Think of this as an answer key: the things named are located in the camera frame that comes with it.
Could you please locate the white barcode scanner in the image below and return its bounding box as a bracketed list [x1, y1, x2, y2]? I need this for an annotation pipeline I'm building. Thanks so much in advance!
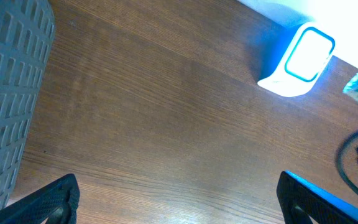
[257, 22, 336, 98]

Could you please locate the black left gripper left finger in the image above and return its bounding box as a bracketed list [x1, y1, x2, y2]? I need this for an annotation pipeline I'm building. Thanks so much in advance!
[0, 174, 80, 224]

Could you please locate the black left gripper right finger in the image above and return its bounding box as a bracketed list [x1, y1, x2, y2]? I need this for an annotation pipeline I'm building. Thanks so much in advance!
[277, 171, 358, 223]

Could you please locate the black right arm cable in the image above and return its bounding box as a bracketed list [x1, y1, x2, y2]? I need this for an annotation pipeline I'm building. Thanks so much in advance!
[335, 119, 358, 209]

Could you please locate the dark grey plastic basket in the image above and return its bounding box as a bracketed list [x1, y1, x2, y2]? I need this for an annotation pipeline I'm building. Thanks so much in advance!
[0, 0, 55, 210]

